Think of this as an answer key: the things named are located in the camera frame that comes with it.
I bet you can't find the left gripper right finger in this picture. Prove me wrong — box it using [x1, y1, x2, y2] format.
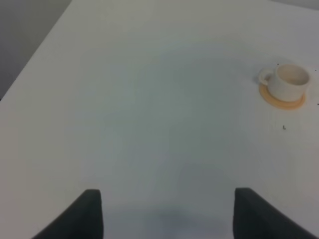
[233, 188, 317, 239]

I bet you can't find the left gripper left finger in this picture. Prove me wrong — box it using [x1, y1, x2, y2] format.
[34, 189, 103, 239]

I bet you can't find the left orange saucer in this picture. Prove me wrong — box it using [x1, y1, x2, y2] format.
[259, 84, 306, 110]

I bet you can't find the left white teacup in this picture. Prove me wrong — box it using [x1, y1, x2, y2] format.
[258, 64, 311, 102]

